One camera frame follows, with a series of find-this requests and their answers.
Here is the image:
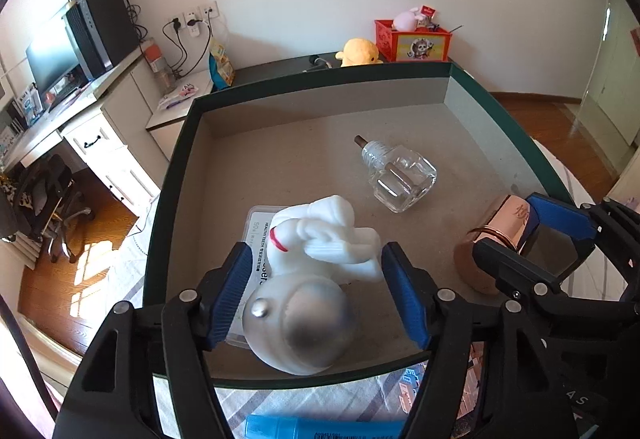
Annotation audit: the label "jar with orange lid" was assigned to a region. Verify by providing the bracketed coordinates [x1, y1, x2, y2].
[144, 41, 177, 93]

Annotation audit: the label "black power cable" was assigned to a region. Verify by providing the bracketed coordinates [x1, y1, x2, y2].
[162, 19, 211, 71]

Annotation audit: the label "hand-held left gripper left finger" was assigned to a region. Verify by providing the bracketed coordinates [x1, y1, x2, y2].
[52, 241, 254, 439]

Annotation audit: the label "yellow octopus plush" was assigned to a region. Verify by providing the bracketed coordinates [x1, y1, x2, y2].
[334, 37, 384, 68]

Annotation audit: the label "white desk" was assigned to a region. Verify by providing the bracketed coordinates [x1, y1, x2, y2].
[0, 51, 216, 220]

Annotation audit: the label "white astronaut figurine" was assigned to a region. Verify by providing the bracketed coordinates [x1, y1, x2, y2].
[242, 194, 378, 377]

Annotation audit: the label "blue and yellow snack bag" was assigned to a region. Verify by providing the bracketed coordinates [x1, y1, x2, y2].
[207, 38, 237, 90]

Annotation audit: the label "pink packet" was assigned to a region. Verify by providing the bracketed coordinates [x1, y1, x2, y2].
[157, 83, 199, 110]

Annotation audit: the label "pink plush toy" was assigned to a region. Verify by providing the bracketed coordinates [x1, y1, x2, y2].
[392, 7, 427, 31]

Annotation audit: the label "black office chair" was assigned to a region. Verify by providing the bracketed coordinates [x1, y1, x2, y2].
[0, 153, 97, 265]

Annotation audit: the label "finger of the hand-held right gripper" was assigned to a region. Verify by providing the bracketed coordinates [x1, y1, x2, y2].
[527, 191, 640, 280]
[472, 239, 640, 335]

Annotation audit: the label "red storage crate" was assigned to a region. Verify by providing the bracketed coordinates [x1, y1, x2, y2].
[374, 19, 453, 64]

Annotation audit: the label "blue and white boxes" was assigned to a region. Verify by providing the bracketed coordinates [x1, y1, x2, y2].
[14, 83, 43, 126]

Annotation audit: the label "colourful patterned packet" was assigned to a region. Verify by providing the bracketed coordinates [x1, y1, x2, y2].
[399, 365, 428, 416]

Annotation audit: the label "large dark green cardboard box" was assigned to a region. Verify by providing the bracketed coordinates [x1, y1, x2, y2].
[142, 61, 576, 392]

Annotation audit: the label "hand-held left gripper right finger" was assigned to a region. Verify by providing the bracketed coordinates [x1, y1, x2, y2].
[381, 241, 581, 439]

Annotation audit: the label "grey patterned bedsheet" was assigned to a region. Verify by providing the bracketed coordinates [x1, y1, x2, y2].
[119, 214, 483, 439]

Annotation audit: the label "black computer monitor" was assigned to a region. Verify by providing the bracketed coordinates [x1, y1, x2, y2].
[25, 25, 85, 96]

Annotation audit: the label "clear plastic floss box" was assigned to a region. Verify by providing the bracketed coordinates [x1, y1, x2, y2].
[225, 205, 286, 351]

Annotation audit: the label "black computer tower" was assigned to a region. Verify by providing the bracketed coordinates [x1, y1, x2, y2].
[62, 0, 139, 80]

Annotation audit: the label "light blue plastic package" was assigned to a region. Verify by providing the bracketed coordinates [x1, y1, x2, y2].
[244, 414, 407, 439]

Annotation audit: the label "white door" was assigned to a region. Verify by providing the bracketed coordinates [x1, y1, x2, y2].
[574, 0, 640, 180]

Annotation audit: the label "rose gold metal canister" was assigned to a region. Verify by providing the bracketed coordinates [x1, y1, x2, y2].
[453, 193, 542, 296]

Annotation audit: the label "clear glass bottle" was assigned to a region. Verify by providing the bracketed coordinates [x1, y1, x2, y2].
[354, 134, 439, 214]

